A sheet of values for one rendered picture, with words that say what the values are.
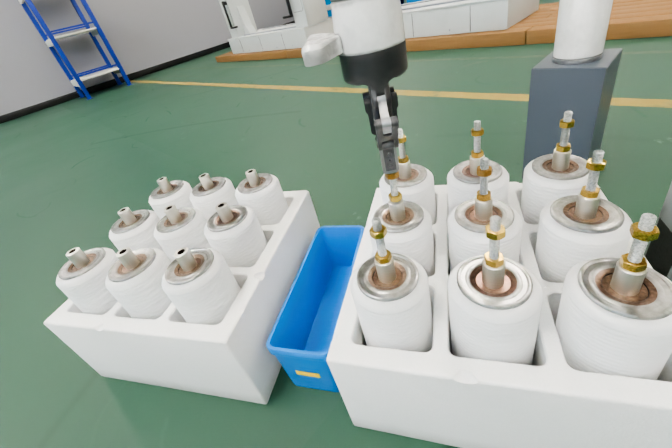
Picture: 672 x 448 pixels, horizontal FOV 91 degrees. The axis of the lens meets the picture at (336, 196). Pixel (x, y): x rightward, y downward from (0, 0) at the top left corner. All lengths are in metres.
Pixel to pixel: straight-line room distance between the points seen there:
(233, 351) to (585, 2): 0.91
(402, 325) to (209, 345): 0.29
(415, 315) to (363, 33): 0.31
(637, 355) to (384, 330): 0.24
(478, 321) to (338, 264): 0.47
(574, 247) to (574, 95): 0.50
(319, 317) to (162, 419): 0.32
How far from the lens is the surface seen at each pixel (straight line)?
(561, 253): 0.51
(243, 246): 0.62
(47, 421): 0.94
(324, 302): 0.75
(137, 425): 0.79
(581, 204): 0.51
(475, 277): 0.42
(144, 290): 0.63
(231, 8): 4.94
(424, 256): 0.51
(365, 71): 0.38
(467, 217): 0.50
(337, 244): 0.76
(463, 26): 2.70
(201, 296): 0.55
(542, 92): 0.94
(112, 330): 0.68
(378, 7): 0.37
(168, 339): 0.60
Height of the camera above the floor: 0.56
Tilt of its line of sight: 32 degrees down
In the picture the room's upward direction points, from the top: 15 degrees counter-clockwise
